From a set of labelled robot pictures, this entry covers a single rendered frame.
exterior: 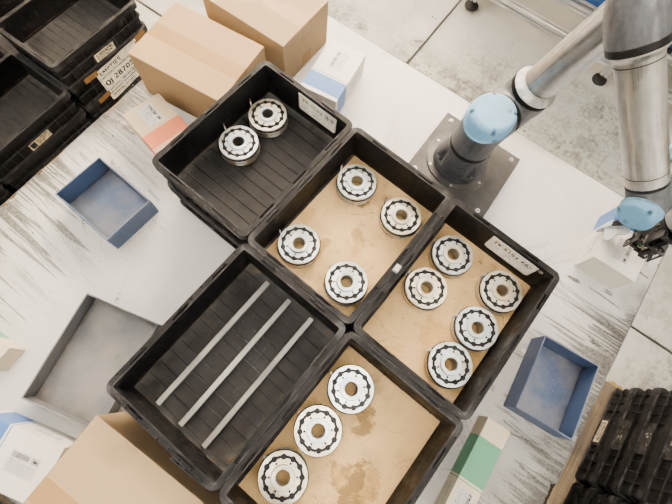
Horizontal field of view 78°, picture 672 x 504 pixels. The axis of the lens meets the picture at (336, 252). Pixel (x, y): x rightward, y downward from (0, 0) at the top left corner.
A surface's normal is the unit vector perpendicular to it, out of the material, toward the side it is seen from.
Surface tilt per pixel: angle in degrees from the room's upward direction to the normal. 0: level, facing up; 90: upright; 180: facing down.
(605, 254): 0
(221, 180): 0
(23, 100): 0
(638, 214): 86
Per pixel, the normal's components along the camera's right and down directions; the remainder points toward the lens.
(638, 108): -0.57, 0.62
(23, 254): 0.06, -0.31
